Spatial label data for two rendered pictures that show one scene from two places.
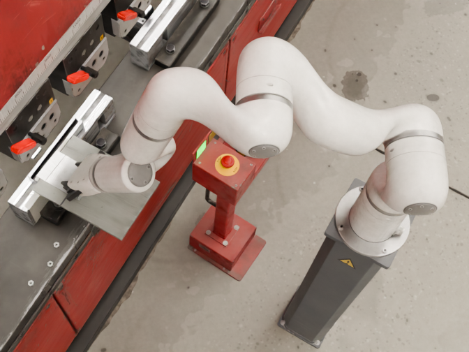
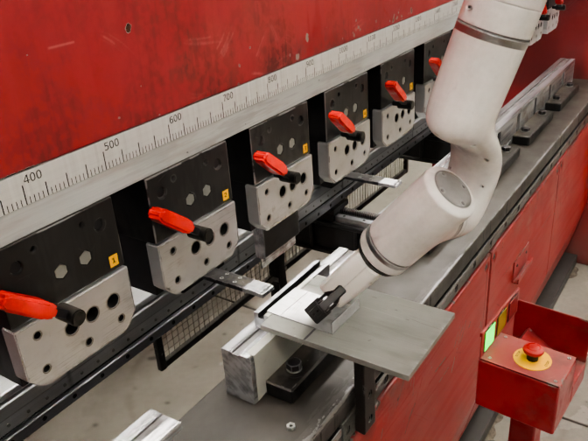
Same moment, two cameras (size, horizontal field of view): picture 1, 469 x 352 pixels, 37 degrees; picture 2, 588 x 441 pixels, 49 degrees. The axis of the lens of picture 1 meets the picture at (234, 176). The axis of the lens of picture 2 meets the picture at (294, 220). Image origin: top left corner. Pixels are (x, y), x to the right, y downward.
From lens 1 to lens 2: 103 cm
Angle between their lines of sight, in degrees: 40
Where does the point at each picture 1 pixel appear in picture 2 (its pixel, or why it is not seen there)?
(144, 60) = not seen: hidden behind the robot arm
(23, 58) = (284, 22)
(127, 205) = (409, 338)
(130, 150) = (450, 96)
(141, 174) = (455, 190)
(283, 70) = not seen: outside the picture
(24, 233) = (240, 414)
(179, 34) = not seen: hidden behind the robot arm
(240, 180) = (559, 375)
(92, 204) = (353, 338)
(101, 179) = (384, 227)
